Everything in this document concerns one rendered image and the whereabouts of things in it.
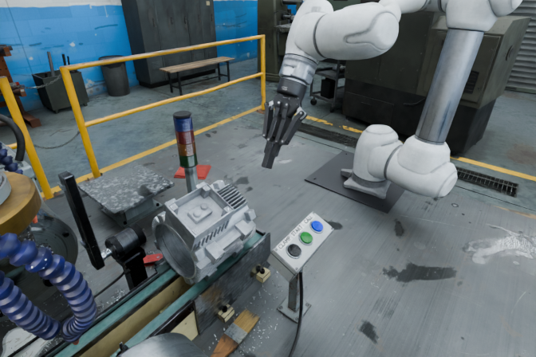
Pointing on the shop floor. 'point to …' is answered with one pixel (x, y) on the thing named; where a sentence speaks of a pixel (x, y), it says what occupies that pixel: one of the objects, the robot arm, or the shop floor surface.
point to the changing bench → (195, 68)
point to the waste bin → (116, 77)
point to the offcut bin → (57, 92)
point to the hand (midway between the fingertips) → (269, 154)
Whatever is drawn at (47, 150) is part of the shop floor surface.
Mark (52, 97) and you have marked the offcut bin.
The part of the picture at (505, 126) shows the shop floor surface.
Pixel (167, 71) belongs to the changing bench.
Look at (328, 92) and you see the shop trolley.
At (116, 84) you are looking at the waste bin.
